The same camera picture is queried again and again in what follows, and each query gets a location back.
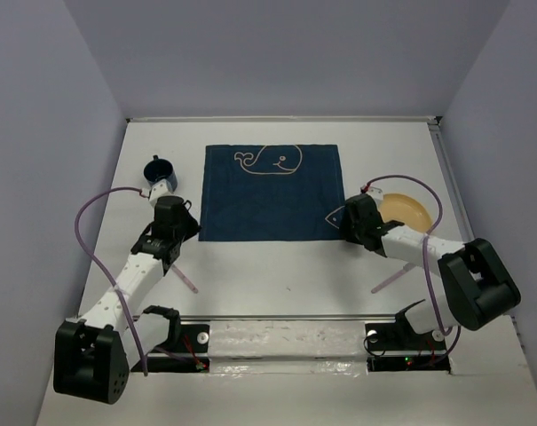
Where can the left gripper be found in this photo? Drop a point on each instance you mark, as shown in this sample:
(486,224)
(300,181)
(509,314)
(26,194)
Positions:
(193,227)

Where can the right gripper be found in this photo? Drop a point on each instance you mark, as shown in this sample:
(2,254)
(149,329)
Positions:
(345,228)

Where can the tan wooden plate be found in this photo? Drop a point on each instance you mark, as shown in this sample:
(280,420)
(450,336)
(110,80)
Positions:
(405,209)

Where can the blue whale cloth placemat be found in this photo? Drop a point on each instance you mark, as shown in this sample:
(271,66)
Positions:
(271,193)

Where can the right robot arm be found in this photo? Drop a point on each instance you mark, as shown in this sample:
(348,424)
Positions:
(468,284)

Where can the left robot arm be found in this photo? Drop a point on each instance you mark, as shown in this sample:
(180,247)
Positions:
(94,354)

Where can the dark blue mug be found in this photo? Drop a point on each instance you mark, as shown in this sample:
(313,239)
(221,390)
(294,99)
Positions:
(159,169)

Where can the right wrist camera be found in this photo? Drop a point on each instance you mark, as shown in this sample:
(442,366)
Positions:
(374,192)

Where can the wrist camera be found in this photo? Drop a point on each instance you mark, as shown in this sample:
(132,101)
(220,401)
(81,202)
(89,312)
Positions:
(374,192)
(158,190)

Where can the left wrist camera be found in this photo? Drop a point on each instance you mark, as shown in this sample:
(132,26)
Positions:
(158,190)

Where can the pink handled knife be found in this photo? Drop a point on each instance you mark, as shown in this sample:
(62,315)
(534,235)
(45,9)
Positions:
(399,274)

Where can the pink handled fork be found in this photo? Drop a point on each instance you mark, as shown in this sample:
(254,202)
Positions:
(185,279)

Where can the metal rail at table front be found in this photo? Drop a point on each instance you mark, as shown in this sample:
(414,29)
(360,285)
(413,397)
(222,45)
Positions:
(366,317)

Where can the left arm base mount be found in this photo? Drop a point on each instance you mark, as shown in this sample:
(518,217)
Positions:
(188,355)

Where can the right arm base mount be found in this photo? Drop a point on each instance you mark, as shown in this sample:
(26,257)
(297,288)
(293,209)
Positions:
(388,352)

